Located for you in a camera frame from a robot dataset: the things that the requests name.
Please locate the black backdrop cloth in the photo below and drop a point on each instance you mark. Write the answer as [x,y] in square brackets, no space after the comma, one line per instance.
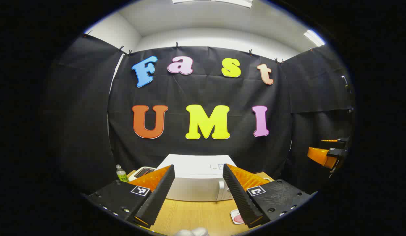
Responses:
[202,91]

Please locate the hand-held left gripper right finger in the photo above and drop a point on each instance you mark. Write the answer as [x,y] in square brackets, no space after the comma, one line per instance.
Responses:
[240,200]

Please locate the pink round meat slice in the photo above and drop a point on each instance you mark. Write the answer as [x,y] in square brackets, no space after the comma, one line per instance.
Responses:
[239,219]

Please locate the white toaster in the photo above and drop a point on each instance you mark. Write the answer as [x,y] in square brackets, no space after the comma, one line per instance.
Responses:
[142,172]

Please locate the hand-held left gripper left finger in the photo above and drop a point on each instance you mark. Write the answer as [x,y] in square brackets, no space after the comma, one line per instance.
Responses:
[158,200]

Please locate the white square plate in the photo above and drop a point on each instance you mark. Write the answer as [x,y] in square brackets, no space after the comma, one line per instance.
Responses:
[234,213]

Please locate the green label drink bottle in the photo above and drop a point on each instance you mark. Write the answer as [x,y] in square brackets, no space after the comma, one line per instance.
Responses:
[122,176]

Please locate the ceiling light panel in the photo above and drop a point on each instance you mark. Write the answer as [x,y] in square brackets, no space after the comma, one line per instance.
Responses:
[314,37]

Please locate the white microwave oven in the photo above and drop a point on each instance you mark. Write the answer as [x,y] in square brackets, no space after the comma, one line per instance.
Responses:
[196,183]

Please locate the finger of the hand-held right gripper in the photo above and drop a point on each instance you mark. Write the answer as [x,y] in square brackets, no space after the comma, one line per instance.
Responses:
[320,156]
[343,140]

